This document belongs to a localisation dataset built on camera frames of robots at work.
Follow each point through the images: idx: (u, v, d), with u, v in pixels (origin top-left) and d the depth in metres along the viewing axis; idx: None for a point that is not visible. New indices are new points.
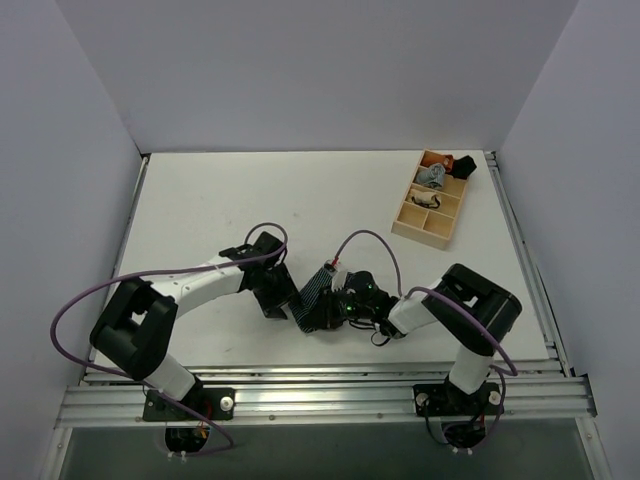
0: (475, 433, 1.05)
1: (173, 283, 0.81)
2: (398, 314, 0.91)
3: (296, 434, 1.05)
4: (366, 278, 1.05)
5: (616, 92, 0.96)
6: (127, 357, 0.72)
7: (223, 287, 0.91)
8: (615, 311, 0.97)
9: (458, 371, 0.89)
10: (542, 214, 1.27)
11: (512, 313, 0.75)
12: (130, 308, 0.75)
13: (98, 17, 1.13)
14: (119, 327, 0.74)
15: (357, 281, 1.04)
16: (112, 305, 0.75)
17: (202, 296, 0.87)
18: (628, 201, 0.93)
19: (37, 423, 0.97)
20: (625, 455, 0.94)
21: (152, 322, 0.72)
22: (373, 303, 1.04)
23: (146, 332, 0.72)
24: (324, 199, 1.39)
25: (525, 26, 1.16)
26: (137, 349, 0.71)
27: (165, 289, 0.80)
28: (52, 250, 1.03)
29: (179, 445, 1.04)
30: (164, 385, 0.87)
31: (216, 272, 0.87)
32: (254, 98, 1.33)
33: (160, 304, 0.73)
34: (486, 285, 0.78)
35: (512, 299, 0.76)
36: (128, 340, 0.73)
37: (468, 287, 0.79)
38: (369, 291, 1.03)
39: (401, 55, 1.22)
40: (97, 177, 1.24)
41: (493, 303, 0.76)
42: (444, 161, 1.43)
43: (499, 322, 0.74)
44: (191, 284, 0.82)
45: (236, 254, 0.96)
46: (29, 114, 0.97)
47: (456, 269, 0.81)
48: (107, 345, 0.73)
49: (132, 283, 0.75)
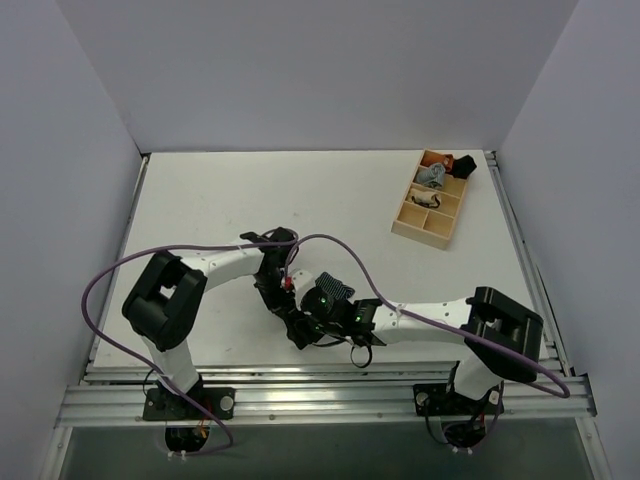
0: (476, 433, 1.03)
1: (201, 259, 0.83)
2: (386, 329, 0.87)
3: (296, 433, 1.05)
4: (318, 293, 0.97)
5: (616, 92, 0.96)
6: (158, 325, 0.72)
7: (245, 267, 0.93)
8: (616, 312, 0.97)
9: (463, 382, 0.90)
10: (542, 213, 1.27)
11: (539, 334, 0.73)
12: (160, 281, 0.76)
13: (98, 17, 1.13)
14: (151, 298, 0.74)
15: (309, 302, 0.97)
16: (145, 276, 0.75)
17: (227, 274, 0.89)
18: (628, 200, 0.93)
19: (37, 423, 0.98)
20: (626, 456, 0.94)
21: (183, 293, 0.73)
22: (336, 315, 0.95)
23: (178, 302, 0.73)
24: (324, 199, 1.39)
25: (525, 25, 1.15)
26: (168, 318, 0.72)
27: (193, 263, 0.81)
28: (52, 250, 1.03)
29: (179, 444, 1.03)
30: (174, 374, 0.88)
31: (239, 251, 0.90)
32: (254, 97, 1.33)
33: (190, 277, 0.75)
34: (515, 309, 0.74)
35: (535, 317, 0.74)
36: (159, 309, 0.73)
37: (496, 312, 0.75)
38: (324, 305, 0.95)
39: (401, 54, 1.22)
40: (97, 176, 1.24)
41: (522, 329, 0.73)
42: (444, 161, 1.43)
43: (531, 348, 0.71)
44: (217, 261, 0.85)
45: (257, 237, 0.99)
46: (29, 114, 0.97)
47: (490, 296, 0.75)
48: (137, 315, 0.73)
49: (164, 256, 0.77)
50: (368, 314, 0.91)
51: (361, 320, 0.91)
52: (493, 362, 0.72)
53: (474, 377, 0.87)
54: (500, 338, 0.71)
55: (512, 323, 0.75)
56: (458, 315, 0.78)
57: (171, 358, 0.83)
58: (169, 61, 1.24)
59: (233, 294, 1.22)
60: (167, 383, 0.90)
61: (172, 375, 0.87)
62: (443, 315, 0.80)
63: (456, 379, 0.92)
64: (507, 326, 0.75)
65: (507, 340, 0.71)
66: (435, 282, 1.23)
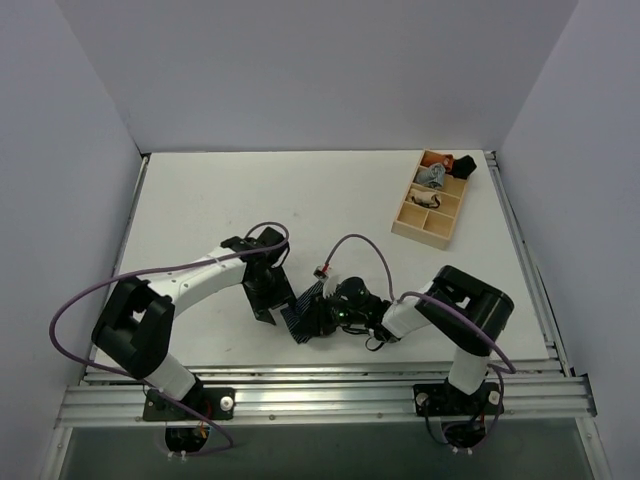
0: (475, 433, 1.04)
1: (171, 281, 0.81)
2: (392, 320, 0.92)
3: (296, 434, 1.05)
4: (358, 284, 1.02)
5: (616, 92, 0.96)
6: (128, 356, 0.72)
7: (225, 279, 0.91)
8: (615, 312, 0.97)
9: (458, 373, 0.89)
10: (542, 213, 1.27)
11: (505, 313, 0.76)
12: (129, 307, 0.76)
13: (98, 18, 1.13)
14: (120, 326, 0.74)
15: (349, 288, 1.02)
16: (112, 304, 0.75)
17: (206, 289, 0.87)
18: (628, 202, 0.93)
19: (37, 423, 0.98)
20: (625, 456, 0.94)
21: (150, 323, 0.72)
22: (367, 309, 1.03)
23: (144, 333, 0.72)
24: (324, 199, 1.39)
25: (524, 26, 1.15)
26: (137, 349, 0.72)
27: (162, 287, 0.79)
28: (52, 250, 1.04)
29: (179, 444, 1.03)
30: (165, 386, 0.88)
31: (215, 265, 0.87)
32: (254, 98, 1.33)
33: (158, 304, 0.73)
34: (478, 285, 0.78)
35: (505, 299, 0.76)
36: (128, 339, 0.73)
37: (457, 288, 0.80)
38: (360, 296, 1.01)
39: (401, 55, 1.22)
40: (97, 176, 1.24)
41: (487, 303, 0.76)
42: (444, 161, 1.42)
43: (493, 323, 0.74)
44: (190, 281, 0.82)
45: (239, 243, 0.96)
46: (29, 115, 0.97)
47: (447, 272, 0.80)
48: (108, 345, 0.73)
49: (131, 283, 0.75)
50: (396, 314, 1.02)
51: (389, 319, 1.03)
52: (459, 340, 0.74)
53: (462, 364, 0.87)
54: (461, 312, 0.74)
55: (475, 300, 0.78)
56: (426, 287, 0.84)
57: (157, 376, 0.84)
58: (169, 61, 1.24)
59: (233, 294, 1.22)
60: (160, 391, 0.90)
61: (163, 387, 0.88)
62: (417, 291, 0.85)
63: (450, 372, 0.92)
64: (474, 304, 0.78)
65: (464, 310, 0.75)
66: None
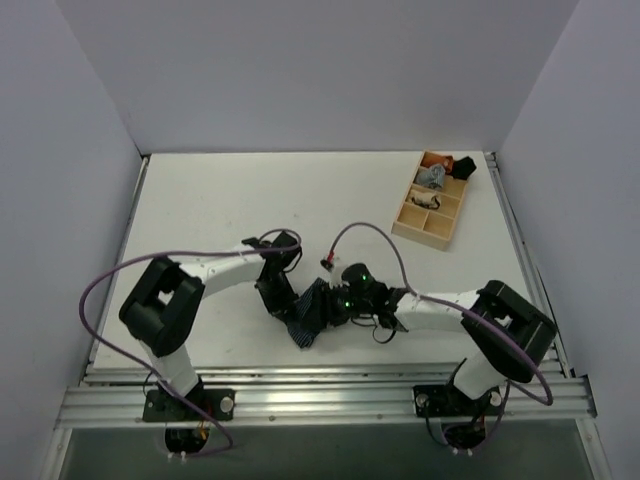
0: (476, 434, 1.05)
1: (199, 266, 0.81)
2: (407, 313, 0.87)
3: (296, 435, 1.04)
4: (361, 269, 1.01)
5: (617, 93, 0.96)
6: (154, 332, 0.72)
7: (245, 273, 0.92)
8: (616, 312, 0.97)
9: (465, 376, 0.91)
10: (542, 215, 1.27)
11: (547, 338, 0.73)
12: (159, 286, 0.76)
13: (99, 18, 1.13)
14: (149, 304, 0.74)
15: (351, 273, 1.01)
16: (143, 282, 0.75)
17: (226, 280, 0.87)
18: (627, 203, 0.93)
19: (37, 424, 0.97)
20: (626, 457, 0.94)
21: (181, 300, 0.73)
22: (370, 295, 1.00)
23: (174, 310, 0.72)
24: (324, 199, 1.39)
25: (524, 27, 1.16)
26: (164, 325, 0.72)
27: (192, 270, 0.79)
28: (51, 250, 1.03)
29: (179, 445, 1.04)
30: (173, 377, 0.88)
31: (240, 257, 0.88)
32: (254, 98, 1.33)
33: (188, 284, 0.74)
34: (527, 309, 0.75)
35: (548, 324, 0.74)
36: (156, 316, 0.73)
37: (504, 307, 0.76)
38: (363, 281, 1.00)
39: (402, 55, 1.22)
40: (97, 176, 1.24)
41: (530, 328, 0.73)
42: (444, 162, 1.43)
43: (535, 349, 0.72)
44: (216, 267, 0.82)
45: (258, 243, 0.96)
46: (28, 115, 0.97)
47: (498, 289, 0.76)
48: (135, 321, 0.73)
49: (163, 262, 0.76)
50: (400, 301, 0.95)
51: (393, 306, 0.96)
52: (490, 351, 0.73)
53: (477, 373, 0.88)
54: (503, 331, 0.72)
55: (519, 321, 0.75)
56: (468, 299, 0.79)
57: (169, 365, 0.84)
58: (169, 62, 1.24)
59: (233, 295, 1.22)
60: (165, 384, 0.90)
61: (171, 379, 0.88)
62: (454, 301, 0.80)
63: (458, 374, 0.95)
64: (516, 325, 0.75)
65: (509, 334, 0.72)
66: (434, 282, 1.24)
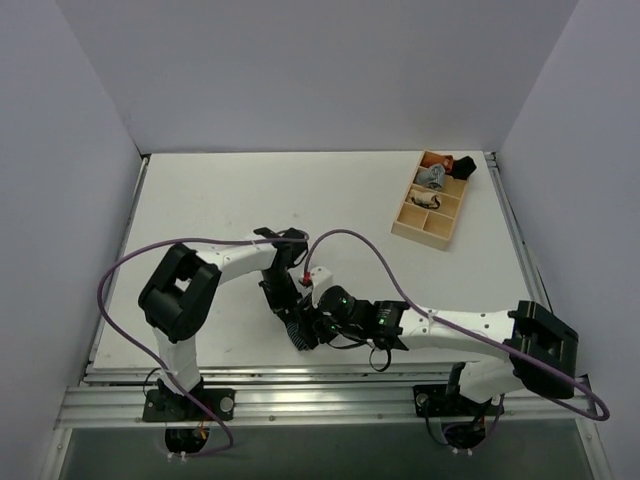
0: (476, 434, 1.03)
1: (216, 253, 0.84)
2: (415, 337, 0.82)
3: (296, 434, 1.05)
4: (339, 294, 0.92)
5: (616, 92, 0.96)
6: (172, 316, 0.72)
7: (257, 263, 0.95)
8: (616, 312, 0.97)
9: (472, 384, 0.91)
10: (542, 214, 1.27)
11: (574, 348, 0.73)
12: (177, 273, 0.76)
13: (99, 18, 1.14)
14: (167, 291, 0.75)
15: (330, 301, 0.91)
16: (161, 269, 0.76)
17: (240, 269, 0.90)
18: (627, 202, 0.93)
19: (37, 424, 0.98)
20: (626, 457, 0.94)
21: (198, 286, 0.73)
22: (357, 318, 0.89)
23: (192, 295, 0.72)
24: (324, 199, 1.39)
25: (524, 26, 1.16)
26: (183, 309, 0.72)
27: (209, 257, 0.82)
28: (51, 250, 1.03)
29: (179, 445, 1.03)
30: (179, 370, 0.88)
31: (253, 246, 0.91)
32: (254, 98, 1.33)
33: (205, 270, 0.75)
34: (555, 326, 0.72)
35: (571, 335, 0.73)
36: (174, 301, 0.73)
37: (536, 327, 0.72)
38: (345, 305, 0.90)
39: (401, 55, 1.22)
40: (97, 176, 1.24)
41: (562, 344, 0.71)
42: (444, 162, 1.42)
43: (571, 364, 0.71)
44: (232, 255, 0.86)
45: (269, 233, 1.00)
46: (28, 115, 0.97)
47: (534, 312, 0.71)
48: (154, 307, 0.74)
49: (180, 250, 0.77)
50: (393, 318, 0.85)
51: (385, 323, 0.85)
52: (532, 379, 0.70)
53: (487, 383, 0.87)
54: (545, 357, 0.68)
55: (548, 337, 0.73)
56: (496, 323, 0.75)
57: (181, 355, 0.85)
58: (169, 62, 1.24)
59: (233, 295, 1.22)
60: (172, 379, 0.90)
61: (178, 371, 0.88)
62: (483, 327, 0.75)
63: (464, 381, 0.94)
64: (544, 341, 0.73)
65: (554, 360, 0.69)
66: (434, 282, 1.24)
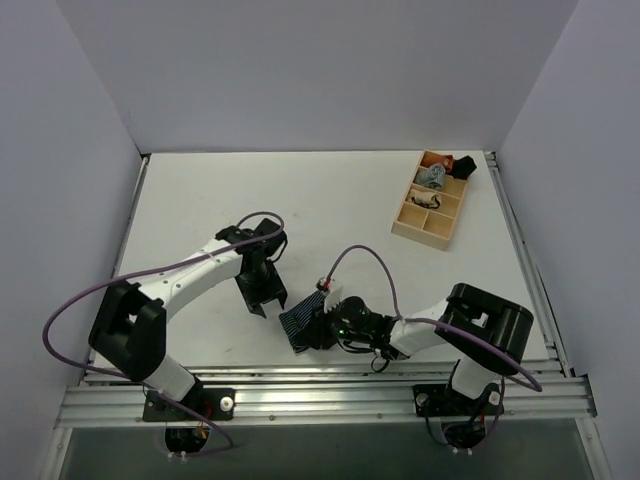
0: (475, 433, 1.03)
1: (163, 283, 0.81)
2: (400, 340, 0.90)
3: (296, 434, 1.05)
4: (358, 305, 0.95)
5: (616, 92, 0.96)
6: (124, 360, 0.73)
7: (223, 273, 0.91)
8: (615, 312, 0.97)
9: (464, 380, 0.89)
10: (542, 214, 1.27)
11: (526, 328, 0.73)
12: (122, 311, 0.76)
13: (98, 18, 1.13)
14: (115, 332, 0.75)
15: (349, 311, 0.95)
16: (106, 310, 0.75)
17: (199, 288, 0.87)
18: (628, 202, 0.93)
19: (37, 424, 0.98)
20: (626, 457, 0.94)
21: (140, 330, 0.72)
22: (369, 329, 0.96)
23: (136, 340, 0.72)
24: (324, 199, 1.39)
25: (524, 26, 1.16)
26: (131, 354, 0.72)
27: (153, 290, 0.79)
28: (51, 250, 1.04)
29: (179, 445, 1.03)
30: (164, 386, 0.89)
31: (208, 263, 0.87)
32: (254, 98, 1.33)
33: (149, 310, 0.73)
34: (495, 302, 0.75)
35: (525, 313, 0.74)
36: (124, 344, 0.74)
37: (474, 306, 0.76)
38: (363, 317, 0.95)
39: (401, 55, 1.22)
40: (97, 176, 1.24)
41: (504, 319, 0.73)
42: (444, 161, 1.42)
43: (516, 340, 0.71)
44: (182, 281, 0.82)
45: (233, 236, 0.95)
46: (28, 115, 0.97)
47: (461, 290, 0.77)
48: (106, 350, 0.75)
49: (120, 288, 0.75)
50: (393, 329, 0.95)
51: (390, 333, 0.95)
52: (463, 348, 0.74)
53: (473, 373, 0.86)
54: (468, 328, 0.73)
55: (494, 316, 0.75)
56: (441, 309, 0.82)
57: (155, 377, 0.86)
58: (169, 62, 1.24)
59: (233, 294, 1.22)
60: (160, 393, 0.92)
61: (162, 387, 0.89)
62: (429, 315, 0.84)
63: (454, 376, 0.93)
64: (491, 320, 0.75)
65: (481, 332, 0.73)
66: (433, 282, 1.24)
